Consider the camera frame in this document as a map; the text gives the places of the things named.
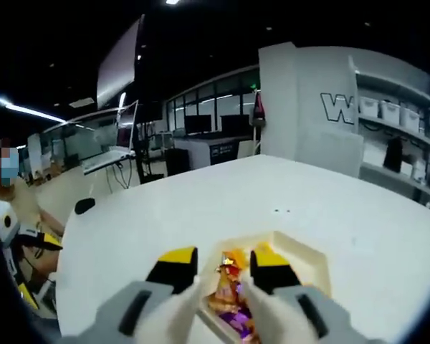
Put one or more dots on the black computer mouse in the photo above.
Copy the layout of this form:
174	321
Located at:
85	206

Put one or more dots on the white keyboard tray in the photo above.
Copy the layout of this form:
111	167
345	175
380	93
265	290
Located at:
107	161

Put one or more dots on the white tilted monitor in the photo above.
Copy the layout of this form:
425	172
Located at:
124	136

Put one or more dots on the pile of assorted candies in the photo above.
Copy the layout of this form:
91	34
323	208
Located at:
225	286

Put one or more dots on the grey cabinet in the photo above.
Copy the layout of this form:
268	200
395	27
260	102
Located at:
200	150

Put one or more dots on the grey pink hanging device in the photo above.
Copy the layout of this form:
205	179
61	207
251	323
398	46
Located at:
258	118

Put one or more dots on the ceiling light strip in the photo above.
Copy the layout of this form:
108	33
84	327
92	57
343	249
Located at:
32	110

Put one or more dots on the white lidded storage bin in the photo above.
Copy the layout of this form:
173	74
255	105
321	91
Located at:
390	111
369	106
411	116

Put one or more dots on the large hanging display screen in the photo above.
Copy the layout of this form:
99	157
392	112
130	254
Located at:
118	64

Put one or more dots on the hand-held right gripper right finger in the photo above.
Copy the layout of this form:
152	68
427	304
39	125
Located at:
272	276

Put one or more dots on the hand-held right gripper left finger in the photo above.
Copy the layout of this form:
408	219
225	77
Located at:
172	276

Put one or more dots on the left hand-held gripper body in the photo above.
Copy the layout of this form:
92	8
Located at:
8	225

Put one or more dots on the black computer monitor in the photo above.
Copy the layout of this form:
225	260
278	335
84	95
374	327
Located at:
235	124
198	124

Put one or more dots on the grey metal shelf rack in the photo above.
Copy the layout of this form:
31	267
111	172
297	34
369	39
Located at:
390	86

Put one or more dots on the cream hexagonal container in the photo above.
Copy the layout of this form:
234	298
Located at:
301	261

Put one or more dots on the black computer tower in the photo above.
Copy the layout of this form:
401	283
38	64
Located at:
177	161

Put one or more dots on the black bag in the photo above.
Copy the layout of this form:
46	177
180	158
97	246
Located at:
392	154

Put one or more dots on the ceiling light panel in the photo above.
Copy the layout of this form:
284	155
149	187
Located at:
172	2

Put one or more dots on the black monitor stand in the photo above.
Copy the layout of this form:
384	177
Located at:
142	161

